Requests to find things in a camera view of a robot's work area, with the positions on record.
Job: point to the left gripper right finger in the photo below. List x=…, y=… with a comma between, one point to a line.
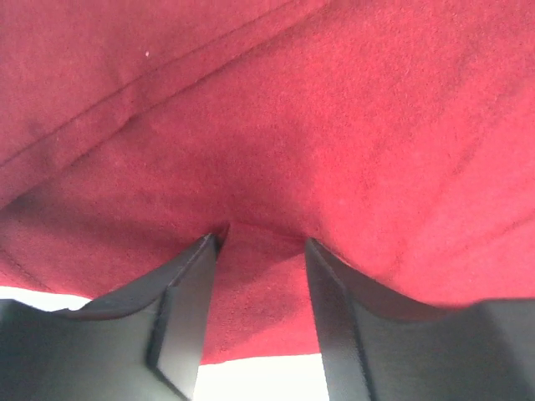
x=378, y=344

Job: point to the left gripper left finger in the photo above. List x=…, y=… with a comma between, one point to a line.
x=143, y=341

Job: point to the dark red t-shirt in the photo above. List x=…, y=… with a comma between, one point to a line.
x=398, y=133

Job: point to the floral patterned table mat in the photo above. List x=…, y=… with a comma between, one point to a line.
x=294, y=377

